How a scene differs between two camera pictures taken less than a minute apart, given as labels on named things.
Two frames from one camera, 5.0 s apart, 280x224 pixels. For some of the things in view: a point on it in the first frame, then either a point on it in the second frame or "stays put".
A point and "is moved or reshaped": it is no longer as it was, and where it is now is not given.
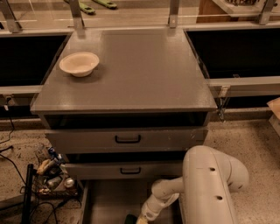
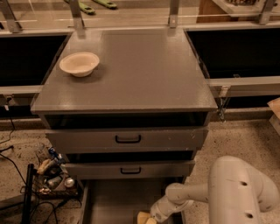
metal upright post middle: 174,5 stays put
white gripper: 149,210 → 159,210
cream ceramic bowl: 80,64 stays put
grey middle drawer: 123,171 stays put
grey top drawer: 149,140 stays put
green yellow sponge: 130,219 is moved or reshaped
